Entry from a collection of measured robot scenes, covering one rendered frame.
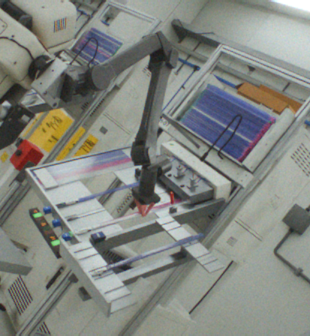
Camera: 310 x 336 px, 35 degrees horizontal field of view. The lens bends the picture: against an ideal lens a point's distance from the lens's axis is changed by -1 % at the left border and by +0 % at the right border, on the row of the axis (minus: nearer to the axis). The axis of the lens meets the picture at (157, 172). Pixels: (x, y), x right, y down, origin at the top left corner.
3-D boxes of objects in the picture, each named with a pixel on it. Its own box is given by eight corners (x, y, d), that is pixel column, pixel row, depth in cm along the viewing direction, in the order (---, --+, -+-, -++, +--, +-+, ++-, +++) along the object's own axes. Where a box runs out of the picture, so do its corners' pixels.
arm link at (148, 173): (138, 164, 167) (151, 171, 165) (151, 157, 172) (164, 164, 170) (136, 181, 171) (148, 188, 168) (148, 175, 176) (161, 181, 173)
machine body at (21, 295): (31, 396, 214) (117, 289, 213) (-11, 297, 266) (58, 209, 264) (124, 412, 258) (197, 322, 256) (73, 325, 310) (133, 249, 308)
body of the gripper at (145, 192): (145, 187, 180) (147, 170, 176) (161, 202, 173) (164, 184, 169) (130, 191, 176) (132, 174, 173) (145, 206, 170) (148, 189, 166)
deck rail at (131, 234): (82, 259, 194) (81, 246, 191) (79, 256, 195) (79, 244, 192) (224, 210, 227) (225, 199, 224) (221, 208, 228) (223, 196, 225)
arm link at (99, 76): (146, 31, 181) (167, 23, 175) (160, 64, 186) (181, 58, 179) (66, 76, 151) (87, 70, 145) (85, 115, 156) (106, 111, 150)
